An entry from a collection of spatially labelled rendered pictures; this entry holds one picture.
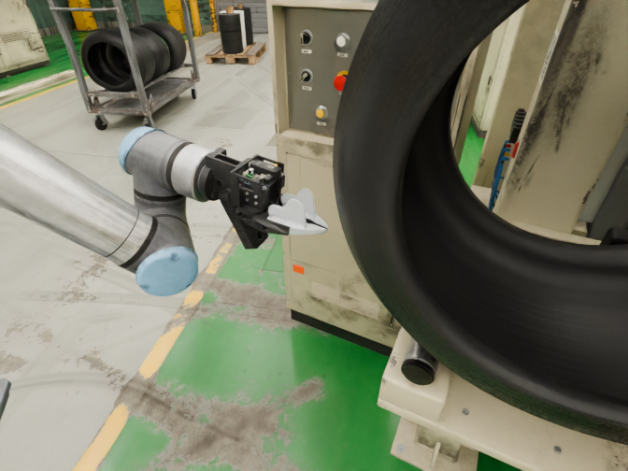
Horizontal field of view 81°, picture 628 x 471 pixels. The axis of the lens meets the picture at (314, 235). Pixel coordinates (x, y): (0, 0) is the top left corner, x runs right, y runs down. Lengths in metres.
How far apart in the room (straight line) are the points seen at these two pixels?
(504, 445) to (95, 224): 0.63
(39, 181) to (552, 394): 0.62
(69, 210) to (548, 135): 0.71
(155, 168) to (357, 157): 0.39
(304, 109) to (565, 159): 0.75
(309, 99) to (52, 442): 1.46
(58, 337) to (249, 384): 0.91
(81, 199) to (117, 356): 1.34
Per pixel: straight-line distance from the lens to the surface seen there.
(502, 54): 3.75
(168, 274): 0.60
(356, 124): 0.34
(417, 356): 0.53
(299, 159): 1.21
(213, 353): 1.71
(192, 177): 0.61
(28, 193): 0.55
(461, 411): 0.65
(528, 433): 0.67
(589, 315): 0.70
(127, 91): 4.08
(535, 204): 0.78
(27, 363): 2.01
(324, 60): 1.14
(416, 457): 1.48
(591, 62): 0.70
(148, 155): 0.67
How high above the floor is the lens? 1.34
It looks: 37 degrees down
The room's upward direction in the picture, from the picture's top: straight up
